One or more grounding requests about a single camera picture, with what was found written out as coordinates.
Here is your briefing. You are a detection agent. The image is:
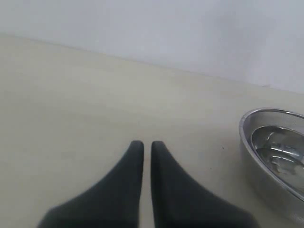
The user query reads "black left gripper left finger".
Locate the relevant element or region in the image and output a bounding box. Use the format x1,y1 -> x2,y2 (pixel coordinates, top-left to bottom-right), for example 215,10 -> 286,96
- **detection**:
38,141 -> 144,228

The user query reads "small stainless steel bowl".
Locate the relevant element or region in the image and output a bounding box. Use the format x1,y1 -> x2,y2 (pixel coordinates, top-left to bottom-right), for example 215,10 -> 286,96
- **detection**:
251,125 -> 304,195

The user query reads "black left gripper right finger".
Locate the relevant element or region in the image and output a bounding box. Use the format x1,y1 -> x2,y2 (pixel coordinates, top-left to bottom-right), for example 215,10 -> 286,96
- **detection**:
151,141 -> 259,228

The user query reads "steel mesh strainer basket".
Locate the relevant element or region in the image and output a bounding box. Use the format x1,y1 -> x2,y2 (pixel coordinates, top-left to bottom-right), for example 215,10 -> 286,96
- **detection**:
239,108 -> 304,225

